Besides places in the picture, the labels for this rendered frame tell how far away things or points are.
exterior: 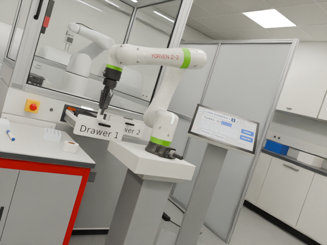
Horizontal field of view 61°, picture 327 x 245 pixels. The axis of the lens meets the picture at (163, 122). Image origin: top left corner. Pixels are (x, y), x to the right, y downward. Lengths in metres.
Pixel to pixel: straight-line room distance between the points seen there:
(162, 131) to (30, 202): 0.73
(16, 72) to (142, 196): 1.00
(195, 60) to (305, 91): 3.20
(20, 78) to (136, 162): 0.85
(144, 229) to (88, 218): 0.66
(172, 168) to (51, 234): 0.65
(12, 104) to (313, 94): 3.87
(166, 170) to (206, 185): 0.87
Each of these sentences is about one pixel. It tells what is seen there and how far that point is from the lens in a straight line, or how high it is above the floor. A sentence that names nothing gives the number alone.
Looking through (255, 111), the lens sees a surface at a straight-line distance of 2.94.
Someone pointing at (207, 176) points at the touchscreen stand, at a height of 0.67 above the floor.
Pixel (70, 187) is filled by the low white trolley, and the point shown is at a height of 0.63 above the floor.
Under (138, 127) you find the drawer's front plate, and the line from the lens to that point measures 2.09.
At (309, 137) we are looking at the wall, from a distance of 4.86.
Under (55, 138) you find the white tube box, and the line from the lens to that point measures 1.58.
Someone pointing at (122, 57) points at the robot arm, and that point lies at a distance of 1.44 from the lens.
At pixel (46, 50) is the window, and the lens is 1.85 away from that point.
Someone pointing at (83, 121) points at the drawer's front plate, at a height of 0.90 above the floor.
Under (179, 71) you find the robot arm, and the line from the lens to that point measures 1.75.
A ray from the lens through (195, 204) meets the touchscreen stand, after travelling 2.34.
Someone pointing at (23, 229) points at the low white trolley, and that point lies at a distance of 1.45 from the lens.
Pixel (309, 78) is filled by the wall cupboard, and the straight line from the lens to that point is 4.69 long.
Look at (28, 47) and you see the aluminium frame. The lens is 1.82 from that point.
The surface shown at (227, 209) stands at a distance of 3.02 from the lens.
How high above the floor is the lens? 1.13
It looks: 4 degrees down
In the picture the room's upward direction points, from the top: 17 degrees clockwise
